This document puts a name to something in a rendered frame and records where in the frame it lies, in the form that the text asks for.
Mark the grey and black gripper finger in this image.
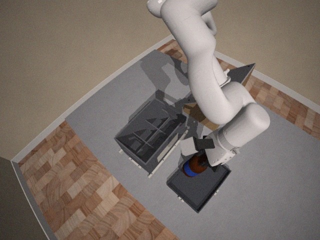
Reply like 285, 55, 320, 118
198, 160, 222, 173
196, 135, 207, 157

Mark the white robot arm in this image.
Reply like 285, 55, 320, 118
146, 0, 270, 156

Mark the brown bottle with blue label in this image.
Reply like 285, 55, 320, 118
182, 154, 208, 178

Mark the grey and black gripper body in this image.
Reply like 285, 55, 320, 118
204, 127, 236, 167

